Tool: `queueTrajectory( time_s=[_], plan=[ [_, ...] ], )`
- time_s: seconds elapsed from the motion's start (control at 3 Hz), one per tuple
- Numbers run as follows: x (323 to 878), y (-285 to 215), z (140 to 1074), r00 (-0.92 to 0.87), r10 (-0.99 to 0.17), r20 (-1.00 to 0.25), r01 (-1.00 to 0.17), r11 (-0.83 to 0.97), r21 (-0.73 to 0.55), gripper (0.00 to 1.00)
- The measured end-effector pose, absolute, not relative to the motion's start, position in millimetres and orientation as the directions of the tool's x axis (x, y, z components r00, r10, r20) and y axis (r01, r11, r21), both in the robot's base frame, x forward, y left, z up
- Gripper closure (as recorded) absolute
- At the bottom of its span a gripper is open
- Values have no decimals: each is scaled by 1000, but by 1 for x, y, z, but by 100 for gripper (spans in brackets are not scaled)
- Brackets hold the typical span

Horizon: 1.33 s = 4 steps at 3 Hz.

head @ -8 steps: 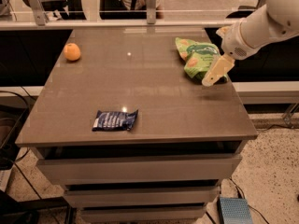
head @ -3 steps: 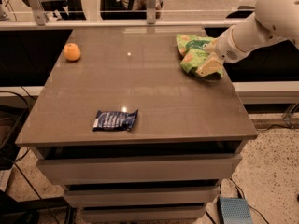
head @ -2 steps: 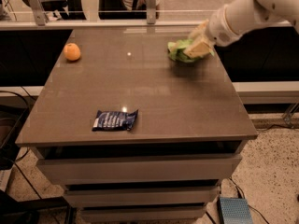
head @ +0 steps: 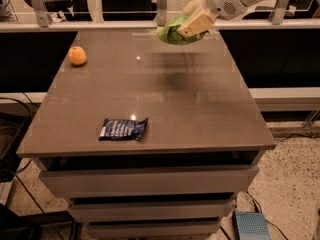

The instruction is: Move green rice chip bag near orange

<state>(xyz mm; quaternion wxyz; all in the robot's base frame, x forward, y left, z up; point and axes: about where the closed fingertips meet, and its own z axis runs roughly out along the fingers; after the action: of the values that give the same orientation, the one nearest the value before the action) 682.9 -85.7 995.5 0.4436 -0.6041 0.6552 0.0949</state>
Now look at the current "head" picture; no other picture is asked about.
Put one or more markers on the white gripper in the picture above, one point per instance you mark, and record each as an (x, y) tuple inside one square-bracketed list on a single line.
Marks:
[(220, 0)]

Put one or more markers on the green rice chip bag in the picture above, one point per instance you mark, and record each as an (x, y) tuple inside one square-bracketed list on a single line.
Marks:
[(168, 33)]

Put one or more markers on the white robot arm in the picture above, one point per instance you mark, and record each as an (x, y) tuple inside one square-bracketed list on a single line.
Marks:
[(249, 3)]

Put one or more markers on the grey drawer cabinet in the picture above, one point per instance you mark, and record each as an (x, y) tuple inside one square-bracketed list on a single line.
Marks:
[(199, 110)]

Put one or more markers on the orange fruit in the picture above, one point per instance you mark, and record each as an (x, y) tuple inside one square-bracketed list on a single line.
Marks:
[(77, 55)]

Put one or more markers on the blue snack packet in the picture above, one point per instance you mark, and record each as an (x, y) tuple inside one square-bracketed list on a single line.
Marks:
[(122, 129)]

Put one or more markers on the top grey drawer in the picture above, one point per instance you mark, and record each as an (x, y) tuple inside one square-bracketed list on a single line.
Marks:
[(148, 181)]

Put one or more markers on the grey drawer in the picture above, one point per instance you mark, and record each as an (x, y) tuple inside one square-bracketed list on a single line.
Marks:
[(148, 181), (152, 229), (144, 211)]

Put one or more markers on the blue perforated box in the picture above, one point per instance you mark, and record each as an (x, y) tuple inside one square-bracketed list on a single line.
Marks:
[(250, 226)]

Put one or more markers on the middle grey drawer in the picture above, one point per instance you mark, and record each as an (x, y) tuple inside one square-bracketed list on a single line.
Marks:
[(144, 211)]

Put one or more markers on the bottom grey drawer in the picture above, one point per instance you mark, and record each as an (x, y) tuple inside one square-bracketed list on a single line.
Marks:
[(152, 229)]

